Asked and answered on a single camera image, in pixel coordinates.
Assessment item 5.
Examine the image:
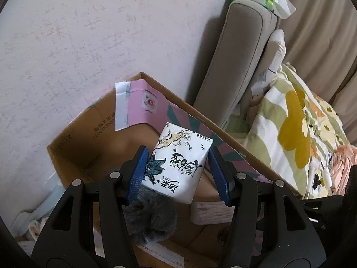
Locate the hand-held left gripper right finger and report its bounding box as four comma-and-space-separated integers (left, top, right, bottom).
208, 147, 327, 268

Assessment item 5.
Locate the yellow green floral quilt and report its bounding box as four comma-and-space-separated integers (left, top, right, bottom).
226, 63, 350, 200

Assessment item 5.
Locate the white pillow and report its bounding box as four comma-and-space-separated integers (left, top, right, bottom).
251, 29, 286, 101

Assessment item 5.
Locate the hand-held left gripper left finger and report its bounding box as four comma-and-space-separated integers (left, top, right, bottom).
31, 145, 149, 268

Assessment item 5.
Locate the white brown plush toy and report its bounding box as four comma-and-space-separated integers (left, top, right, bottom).
28, 220, 42, 239

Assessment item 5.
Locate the pink white folded pouch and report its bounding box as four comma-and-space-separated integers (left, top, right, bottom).
191, 200, 235, 225

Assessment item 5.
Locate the black object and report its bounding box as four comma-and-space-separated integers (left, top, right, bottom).
301, 165, 357, 257

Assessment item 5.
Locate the brown cardboard parcel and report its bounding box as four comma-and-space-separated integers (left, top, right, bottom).
134, 169, 232, 268

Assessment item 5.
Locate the grey fluffy item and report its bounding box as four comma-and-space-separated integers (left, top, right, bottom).
123, 187, 177, 243

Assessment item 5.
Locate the white printed tissue pack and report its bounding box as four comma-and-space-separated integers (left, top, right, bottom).
141, 122, 214, 204

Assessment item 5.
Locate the beige curtain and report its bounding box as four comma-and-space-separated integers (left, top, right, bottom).
279, 0, 357, 129

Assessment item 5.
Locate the pink printed cardboard box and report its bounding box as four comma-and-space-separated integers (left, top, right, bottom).
47, 72, 303, 268

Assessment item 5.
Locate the pink cloth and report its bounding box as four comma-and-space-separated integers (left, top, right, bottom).
330, 144, 357, 196

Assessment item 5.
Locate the pink mailer bag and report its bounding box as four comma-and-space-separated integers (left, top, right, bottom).
115, 80, 168, 131

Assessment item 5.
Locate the grey upholstered headboard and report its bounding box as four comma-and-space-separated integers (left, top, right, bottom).
193, 1, 278, 129

